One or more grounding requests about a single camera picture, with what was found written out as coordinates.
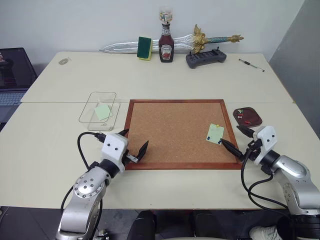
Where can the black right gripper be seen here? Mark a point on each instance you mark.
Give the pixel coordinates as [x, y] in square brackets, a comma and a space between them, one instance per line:
[253, 148]

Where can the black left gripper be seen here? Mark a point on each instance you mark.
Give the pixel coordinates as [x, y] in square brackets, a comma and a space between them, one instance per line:
[130, 157]

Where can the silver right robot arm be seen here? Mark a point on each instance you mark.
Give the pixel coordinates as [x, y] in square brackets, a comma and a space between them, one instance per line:
[295, 170]

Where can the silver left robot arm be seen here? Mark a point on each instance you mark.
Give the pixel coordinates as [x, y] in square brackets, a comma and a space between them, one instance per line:
[85, 187]

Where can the green note with writing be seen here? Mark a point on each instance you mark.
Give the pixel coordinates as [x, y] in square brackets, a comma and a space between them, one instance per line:
[214, 132]

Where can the blank green note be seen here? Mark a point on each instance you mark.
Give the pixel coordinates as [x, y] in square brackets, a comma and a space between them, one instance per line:
[103, 111]

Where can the wood framed cork board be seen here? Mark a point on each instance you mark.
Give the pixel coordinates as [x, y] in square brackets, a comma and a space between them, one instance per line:
[175, 130]

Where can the brown square dish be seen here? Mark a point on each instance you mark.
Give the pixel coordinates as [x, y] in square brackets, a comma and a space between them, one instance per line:
[252, 115]

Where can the clear plastic tray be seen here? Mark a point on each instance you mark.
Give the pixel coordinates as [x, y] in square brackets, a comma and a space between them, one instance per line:
[87, 117]

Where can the silver black pen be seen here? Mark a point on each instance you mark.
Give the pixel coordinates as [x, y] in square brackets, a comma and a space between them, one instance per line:
[250, 64]

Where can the dark rounded shape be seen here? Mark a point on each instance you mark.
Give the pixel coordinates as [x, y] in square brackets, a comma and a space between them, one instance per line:
[141, 226]

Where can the dark grey handheld controller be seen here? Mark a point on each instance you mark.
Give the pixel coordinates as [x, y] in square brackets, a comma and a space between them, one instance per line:
[205, 60]

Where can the green and yellow sponge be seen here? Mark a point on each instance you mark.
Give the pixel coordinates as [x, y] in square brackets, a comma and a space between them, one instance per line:
[144, 48]

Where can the white shoe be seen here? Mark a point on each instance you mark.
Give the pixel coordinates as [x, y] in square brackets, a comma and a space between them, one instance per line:
[263, 233]

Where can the red ketchup bottle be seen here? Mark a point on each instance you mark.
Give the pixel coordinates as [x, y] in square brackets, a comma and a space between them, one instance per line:
[166, 50]

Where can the small grey oval object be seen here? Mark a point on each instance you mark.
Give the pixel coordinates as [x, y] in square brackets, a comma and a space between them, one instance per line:
[63, 61]

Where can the silver toy sword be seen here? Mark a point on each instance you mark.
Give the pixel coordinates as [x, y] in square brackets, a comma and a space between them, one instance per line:
[185, 40]

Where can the clear plastic cup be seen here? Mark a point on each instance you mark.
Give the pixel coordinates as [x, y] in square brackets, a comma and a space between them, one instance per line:
[165, 15]

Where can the open laptop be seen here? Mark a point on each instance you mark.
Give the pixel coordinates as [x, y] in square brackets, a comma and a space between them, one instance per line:
[15, 70]

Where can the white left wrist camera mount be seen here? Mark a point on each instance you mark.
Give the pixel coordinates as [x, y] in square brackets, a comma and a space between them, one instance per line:
[113, 147]

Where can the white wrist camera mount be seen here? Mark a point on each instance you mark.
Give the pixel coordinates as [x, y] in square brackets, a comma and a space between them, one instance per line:
[267, 137]
[113, 147]

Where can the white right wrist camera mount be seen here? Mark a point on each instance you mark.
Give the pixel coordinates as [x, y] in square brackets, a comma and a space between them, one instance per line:
[267, 137]

